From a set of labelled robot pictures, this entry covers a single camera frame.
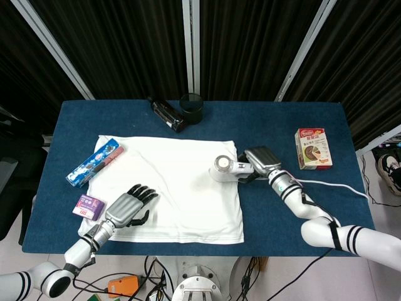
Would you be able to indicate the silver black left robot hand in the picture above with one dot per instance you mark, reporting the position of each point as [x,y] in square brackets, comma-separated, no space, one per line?
[125,208]

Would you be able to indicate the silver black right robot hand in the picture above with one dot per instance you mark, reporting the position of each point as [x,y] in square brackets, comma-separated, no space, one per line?
[263,160]

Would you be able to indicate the white handheld garment steamer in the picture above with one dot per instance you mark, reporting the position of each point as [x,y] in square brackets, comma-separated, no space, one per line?
[222,169]

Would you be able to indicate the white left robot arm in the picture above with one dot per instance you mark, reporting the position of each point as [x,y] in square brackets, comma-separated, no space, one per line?
[78,252]

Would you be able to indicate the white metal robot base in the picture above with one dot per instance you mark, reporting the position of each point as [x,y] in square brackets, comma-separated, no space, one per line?
[197,283]

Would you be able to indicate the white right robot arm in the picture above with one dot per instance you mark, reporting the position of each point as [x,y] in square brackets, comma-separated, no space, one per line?
[304,207]

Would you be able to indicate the white shirt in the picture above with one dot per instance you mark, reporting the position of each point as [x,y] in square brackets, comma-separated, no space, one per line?
[188,200]

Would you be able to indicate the small purple box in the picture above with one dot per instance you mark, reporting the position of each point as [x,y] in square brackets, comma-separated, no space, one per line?
[88,207]

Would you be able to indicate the red chocolate snack box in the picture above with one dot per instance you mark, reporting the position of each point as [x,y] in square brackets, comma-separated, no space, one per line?
[313,150]

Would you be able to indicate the blue table cover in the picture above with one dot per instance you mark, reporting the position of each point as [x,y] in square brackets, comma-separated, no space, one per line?
[275,213]

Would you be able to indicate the blue pink cookie box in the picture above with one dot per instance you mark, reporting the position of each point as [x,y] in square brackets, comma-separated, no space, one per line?
[91,164]

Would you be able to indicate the orange device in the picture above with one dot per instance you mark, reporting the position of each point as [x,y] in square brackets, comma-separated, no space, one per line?
[123,286]

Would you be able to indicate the black mesh pen holder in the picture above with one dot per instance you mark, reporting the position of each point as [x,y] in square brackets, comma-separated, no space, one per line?
[191,108]

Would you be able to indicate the black bottle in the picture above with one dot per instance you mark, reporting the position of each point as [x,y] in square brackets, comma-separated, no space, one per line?
[167,114]

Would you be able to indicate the black chair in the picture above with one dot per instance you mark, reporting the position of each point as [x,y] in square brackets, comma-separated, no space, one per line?
[15,175]

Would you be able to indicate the beige black sneaker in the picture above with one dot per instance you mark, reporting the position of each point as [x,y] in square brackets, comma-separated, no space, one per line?
[390,172]

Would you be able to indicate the black curtain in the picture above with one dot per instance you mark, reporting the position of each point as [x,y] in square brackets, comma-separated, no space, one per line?
[125,47]

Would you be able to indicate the grey aluminium frame post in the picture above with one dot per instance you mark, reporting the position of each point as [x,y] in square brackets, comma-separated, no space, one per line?
[191,47]
[305,50]
[53,47]

